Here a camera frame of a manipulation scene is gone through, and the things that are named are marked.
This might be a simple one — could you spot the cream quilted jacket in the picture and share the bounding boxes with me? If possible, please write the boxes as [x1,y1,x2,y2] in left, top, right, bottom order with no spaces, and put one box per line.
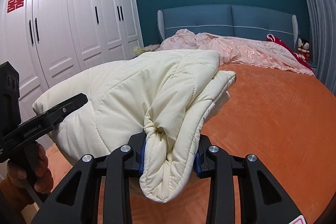
[33,50,236,203]

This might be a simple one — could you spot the left hand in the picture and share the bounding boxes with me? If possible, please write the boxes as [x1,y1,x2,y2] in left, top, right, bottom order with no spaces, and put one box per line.
[7,142,54,194]

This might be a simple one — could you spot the orange plush bedspread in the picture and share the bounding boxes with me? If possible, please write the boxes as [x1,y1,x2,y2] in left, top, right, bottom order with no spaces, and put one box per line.
[44,62,336,224]

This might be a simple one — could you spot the white wardrobe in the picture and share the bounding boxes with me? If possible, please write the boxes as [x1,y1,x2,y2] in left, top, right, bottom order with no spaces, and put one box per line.
[0,0,145,151]

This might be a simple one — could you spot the pink embroidered quilt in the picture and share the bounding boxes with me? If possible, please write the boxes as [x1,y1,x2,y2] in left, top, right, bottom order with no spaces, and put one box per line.
[159,29,315,76]

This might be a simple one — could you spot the plush dolls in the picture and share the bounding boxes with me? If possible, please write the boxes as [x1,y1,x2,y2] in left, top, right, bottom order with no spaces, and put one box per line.
[297,38,310,61]

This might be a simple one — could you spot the yellowish clutter on nightstand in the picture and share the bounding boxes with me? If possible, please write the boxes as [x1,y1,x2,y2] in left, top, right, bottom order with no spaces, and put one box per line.
[134,44,160,56]

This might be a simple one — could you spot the blue upholstered headboard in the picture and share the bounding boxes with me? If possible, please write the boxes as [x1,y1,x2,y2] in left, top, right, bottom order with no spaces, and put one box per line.
[157,4,298,49]

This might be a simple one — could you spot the grey-blue curtain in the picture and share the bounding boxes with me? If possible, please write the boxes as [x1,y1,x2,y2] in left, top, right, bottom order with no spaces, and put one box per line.
[306,0,335,93]

